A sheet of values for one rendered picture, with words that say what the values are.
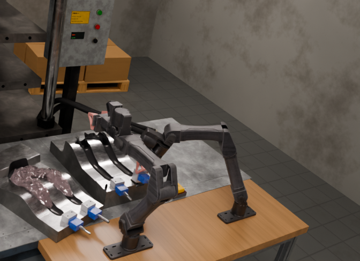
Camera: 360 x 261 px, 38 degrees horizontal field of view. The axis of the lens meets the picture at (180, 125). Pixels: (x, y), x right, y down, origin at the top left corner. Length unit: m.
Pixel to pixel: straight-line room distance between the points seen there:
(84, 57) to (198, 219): 1.14
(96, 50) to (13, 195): 1.11
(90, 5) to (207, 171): 1.06
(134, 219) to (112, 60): 3.38
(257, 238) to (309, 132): 2.58
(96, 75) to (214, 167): 2.65
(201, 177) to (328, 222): 1.81
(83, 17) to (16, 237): 1.26
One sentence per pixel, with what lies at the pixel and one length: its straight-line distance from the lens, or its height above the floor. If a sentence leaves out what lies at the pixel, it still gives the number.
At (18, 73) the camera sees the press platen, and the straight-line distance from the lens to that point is 2.82.
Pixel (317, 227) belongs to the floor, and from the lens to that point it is 4.14.
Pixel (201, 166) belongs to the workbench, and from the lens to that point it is 2.74.
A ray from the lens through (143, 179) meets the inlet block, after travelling 2.26.
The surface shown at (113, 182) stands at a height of 0.91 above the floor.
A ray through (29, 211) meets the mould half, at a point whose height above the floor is 0.86.
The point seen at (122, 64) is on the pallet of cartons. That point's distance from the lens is 5.28.
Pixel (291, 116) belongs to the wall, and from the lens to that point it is 4.95.
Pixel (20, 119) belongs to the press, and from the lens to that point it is 2.90.
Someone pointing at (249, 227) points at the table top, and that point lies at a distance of 2.41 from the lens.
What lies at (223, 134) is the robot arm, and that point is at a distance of 2.15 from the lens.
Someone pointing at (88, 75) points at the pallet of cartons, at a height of 0.20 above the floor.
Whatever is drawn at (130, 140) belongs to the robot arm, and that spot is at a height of 1.23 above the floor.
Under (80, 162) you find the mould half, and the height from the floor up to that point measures 0.90.
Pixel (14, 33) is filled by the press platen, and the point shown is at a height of 1.29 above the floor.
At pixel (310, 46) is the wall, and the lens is 4.77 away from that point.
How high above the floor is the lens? 2.14
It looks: 26 degrees down
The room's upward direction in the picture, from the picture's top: 14 degrees clockwise
